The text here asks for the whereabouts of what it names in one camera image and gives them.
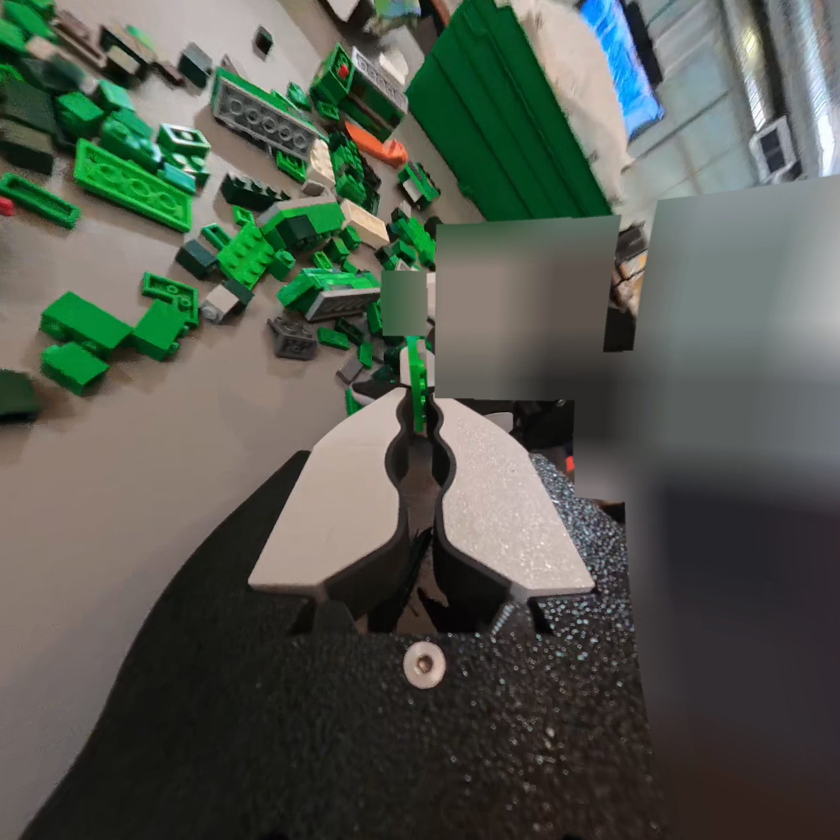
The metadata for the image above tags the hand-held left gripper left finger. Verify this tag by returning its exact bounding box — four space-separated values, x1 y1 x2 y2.
248 387 429 634

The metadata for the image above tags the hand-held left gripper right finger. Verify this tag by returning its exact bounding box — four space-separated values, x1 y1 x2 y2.
427 397 598 634

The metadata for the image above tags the thin green plate brick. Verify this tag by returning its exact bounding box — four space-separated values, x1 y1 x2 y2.
403 335 435 434

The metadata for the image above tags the pile of toy bricks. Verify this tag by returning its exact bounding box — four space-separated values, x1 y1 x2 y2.
0 0 437 424

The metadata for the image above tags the grey desk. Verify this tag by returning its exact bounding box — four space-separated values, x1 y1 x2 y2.
0 0 500 840

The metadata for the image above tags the orange toy brick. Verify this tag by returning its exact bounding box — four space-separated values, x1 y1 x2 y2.
344 121 409 168

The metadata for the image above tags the green plastic crate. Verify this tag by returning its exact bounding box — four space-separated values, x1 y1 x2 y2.
403 0 621 221

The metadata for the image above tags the white plastic bag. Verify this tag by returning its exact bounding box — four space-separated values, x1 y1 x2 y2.
512 0 634 211

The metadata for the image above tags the black bar above television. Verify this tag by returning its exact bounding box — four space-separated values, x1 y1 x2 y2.
623 0 664 86

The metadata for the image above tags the white wall appliance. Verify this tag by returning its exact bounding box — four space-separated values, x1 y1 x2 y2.
748 117 805 185

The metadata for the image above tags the wall television screen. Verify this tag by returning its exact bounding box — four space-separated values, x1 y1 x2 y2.
577 0 665 142

